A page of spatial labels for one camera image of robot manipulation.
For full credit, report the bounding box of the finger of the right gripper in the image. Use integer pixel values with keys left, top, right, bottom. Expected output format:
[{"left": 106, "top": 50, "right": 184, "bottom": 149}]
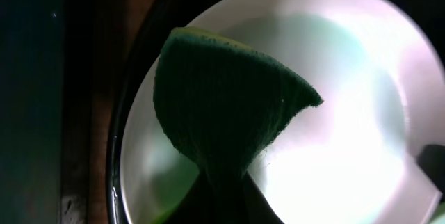
[{"left": 416, "top": 145, "right": 445, "bottom": 193}]

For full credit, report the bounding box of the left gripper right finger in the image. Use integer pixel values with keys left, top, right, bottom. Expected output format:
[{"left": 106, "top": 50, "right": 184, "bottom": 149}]
[{"left": 243, "top": 173, "right": 283, "bottom": 224}]

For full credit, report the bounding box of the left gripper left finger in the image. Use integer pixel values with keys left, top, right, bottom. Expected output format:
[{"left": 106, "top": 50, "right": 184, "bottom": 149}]
[{"left": 163, "top": 173, "right": 216, "bottom": 224}]

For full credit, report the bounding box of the white plate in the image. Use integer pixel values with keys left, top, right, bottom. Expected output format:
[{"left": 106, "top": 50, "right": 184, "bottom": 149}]
[{"left": 120, "top": 0, "right": 444, "bottom": 223}]

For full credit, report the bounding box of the green sponge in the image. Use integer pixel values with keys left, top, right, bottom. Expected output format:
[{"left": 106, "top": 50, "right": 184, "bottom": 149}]
[{"left": 153, "top": 27, "right": 323, "bottom": 195}]

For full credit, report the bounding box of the round black tray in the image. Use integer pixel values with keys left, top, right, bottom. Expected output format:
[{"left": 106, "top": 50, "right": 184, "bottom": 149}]
[{"left": 106, "top": 0, "right": 444, "bottom": 223}]

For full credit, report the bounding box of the black rectangular tray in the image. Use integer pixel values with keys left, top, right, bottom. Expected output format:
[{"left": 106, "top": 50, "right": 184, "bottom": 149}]
[{"left": 1, "top": 0, "right": 64, "bottom": 223}]

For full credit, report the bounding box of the lower light green plate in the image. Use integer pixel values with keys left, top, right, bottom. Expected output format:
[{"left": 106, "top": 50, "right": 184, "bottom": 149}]
[{"left": 428, "top": 202, "right": 445, "bottom": 224}]

